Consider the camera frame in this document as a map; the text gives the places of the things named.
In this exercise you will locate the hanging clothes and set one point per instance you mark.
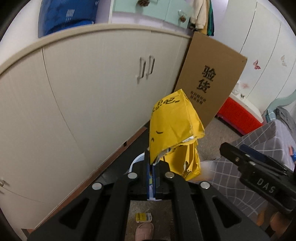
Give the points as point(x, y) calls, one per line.
point(202, 17)

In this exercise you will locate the grey duvet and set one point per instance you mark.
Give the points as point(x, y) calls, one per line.
point(282, 115)

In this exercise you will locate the beige low cabinet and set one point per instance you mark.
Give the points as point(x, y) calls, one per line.
point(69, 101)

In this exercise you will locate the pink slipper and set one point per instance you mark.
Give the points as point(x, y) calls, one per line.
point(144, 231)

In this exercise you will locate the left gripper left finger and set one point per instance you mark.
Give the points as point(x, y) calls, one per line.
point(100, 212)

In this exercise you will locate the blue bag on cabinet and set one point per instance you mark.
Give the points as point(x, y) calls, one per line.
point(57, 15)

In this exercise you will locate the small yellow white box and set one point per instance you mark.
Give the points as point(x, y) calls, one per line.
point(143, 217)

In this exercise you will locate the white wardrobe with butterflies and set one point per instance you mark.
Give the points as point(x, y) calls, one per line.
point(258, 31)

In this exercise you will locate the mint green drawer unit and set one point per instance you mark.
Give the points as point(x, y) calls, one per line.
point(176, 12)

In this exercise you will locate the person's right hand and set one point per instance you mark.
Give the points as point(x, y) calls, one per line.
point(277, 221)

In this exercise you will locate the light blue trash bin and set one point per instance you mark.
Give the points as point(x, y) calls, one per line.
point(143, 169)

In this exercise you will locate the grey checked bed sheet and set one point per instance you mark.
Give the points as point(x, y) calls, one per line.
point(273, 139)

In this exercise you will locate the red storage box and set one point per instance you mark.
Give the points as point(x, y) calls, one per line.
point(238, 117)

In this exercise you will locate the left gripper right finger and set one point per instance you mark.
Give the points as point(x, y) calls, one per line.
point(203, 213)

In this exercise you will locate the large brown cardboard box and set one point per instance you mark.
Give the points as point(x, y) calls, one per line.
point(209, 74)

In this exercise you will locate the yellow paper bag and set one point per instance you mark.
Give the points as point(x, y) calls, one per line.
point(174, 131)

